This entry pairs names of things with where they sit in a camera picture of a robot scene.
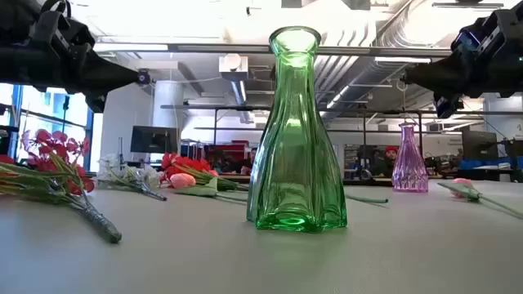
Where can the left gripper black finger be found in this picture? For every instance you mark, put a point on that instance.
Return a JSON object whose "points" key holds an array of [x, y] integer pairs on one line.
{"points": [[108, 75]]}

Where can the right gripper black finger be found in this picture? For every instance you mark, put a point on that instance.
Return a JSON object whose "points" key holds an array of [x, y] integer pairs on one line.
{"points": [[443, 77]]}

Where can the purple glass vase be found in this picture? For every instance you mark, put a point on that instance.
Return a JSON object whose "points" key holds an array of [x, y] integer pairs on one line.
{"points": [[409, 163]]}

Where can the white blossom bouquet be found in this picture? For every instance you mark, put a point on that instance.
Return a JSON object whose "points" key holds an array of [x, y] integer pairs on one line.
{"points": [[143, 185]]}

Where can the red blossom bouquet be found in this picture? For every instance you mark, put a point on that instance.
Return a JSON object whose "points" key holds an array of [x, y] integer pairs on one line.
{"points": [[100, 226], [184, 163]]}

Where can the pink tulip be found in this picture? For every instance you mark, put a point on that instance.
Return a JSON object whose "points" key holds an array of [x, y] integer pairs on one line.
{"points": [[470, 192]]}

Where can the green flower stem with leaf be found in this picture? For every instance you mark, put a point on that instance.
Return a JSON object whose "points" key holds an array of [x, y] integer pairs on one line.
{"points": [[182, 180]]}

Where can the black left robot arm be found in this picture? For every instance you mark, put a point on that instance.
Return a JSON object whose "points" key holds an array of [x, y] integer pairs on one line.
{"points": [[12, 10]]}

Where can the green glass vase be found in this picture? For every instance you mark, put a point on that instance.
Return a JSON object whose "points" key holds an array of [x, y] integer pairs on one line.
{"points": [[294, 163]]}

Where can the round black ceiling fixture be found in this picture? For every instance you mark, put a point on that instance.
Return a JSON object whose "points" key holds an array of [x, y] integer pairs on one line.
{"points": [[144, 77]]}

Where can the white ceiling light strip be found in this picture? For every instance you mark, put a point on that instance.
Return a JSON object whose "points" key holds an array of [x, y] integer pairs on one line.
{"points": [[402, 59]]}

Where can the black light stand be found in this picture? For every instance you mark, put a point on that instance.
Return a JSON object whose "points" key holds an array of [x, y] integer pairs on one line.
{"points": [[65, 102]]}

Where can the black ceiling light bar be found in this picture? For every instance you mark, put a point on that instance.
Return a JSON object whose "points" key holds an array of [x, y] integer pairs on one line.
{"points": [[466, 5]]}

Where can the white round column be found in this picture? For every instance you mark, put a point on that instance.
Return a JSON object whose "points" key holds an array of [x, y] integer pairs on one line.
{"points": [[167, 106]]}

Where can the black computer monitor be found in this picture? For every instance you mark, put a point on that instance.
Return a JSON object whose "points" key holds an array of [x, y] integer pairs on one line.
{"points": [[153, 141], [479, 145]]}

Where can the blue storage bins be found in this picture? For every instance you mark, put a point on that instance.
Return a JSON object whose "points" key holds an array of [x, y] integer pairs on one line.
{"points": [[474, 164]]}

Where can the gray overhead beam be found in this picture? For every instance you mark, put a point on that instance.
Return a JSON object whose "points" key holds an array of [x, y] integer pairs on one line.
{"points": [[204, 47]]}

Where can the person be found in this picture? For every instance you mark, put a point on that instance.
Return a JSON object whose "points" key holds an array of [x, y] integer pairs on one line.
{"points": [[250, 161], [388, 161]]}

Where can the white ceiling box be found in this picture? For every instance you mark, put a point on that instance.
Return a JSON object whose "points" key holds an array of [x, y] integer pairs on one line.
{"points": [[233, 67]]}

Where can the red tool cabinet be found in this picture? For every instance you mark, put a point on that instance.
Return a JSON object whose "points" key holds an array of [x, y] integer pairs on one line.
{"points": [[229, 151]]}

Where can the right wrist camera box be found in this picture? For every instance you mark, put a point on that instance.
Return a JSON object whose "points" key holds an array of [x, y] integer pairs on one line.
{"points": [[446, 107]]}

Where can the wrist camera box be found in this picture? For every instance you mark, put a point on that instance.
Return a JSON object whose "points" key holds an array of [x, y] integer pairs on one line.
{"points": [[446, 107], [96, 103]]}

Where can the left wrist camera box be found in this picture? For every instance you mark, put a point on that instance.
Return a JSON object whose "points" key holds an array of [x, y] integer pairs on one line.
{"points": [[96, 103]]}

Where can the silver ventilation duct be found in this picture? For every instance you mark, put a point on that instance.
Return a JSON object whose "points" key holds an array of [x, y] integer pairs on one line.
{"points": [[367, 69]]}

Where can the black metal rack frame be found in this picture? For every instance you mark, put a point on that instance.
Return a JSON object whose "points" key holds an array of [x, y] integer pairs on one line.
{"points": [[204, 107]]}

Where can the black table frame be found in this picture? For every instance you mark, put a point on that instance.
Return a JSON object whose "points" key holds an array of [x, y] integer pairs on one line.
{"points": [[367, 182]]}

